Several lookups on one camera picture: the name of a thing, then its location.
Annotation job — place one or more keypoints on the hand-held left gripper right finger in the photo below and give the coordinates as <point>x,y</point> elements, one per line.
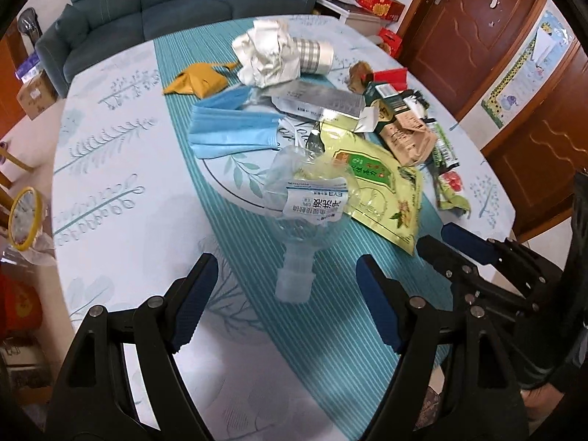
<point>376,303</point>

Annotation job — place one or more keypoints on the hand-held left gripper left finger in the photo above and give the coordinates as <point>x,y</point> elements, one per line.
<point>195,303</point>

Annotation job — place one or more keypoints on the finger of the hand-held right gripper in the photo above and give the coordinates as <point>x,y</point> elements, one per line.
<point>441,252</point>
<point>468,239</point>

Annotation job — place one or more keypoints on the clear plastic infusion bottle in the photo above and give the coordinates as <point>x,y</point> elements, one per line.
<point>303,225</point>

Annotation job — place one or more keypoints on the yellow rim waste bin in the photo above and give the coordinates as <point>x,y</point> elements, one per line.
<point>25,216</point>

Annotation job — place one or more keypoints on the white tissue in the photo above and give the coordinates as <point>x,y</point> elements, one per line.
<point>264,50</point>

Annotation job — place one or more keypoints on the red green wrapper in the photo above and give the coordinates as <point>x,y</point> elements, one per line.
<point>452,190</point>

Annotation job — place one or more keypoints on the yellow green tea packet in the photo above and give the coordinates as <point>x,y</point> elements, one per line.
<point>381,183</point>

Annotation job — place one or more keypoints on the green stick packet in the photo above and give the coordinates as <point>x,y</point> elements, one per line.
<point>443,144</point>

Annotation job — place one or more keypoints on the brown wooden panel door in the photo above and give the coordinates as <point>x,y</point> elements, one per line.
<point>542,156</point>

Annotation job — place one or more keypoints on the brown snack packet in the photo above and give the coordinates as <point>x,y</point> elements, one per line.
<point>406,140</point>

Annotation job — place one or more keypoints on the round leaf print turntable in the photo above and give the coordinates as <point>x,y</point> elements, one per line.
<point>234,179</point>

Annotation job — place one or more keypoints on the green carton box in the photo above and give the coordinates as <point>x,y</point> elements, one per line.
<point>390,105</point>

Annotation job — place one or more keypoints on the leaf print tablecloth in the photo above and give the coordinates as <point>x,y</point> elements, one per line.
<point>115,170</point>

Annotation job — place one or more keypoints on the blue face mask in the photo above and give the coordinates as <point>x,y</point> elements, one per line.
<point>220,100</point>
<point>229,138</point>

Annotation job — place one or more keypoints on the red bag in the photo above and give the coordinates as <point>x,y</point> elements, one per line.
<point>20,305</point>

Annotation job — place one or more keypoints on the small red box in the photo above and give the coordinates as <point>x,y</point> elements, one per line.
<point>390,78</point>

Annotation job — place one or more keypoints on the crumpled brown wrapper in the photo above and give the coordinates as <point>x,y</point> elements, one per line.
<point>360,76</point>

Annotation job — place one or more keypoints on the silver carton box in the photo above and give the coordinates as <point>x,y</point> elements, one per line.
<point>317,99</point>

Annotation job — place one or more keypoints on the red carry carton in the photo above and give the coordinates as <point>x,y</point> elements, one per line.
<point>391,42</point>

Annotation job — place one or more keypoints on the yellow cloth pouch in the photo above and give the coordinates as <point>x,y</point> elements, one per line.
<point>197,80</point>

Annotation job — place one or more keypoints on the wooden chair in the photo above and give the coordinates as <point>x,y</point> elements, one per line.
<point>14,163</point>

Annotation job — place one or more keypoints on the grey checked paper cup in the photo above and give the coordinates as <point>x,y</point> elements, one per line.
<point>314,55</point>

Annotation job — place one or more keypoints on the white side table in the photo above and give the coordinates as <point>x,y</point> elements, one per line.
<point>353,20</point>

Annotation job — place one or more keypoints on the red gift box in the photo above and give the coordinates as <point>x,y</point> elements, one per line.
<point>381,4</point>

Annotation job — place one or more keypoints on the brown cardboard box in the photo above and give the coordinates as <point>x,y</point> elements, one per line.
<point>36,96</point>

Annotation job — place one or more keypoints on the purple blue box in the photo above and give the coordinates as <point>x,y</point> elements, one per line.
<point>30,66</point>

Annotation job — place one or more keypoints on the teal fabric sofa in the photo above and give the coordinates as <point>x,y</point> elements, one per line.
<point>183,4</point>

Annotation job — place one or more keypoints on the teal sofa cushion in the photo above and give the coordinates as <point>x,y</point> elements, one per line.
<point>71,23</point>

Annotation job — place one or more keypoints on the giraffe wall poster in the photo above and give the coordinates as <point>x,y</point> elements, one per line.
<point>510,82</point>

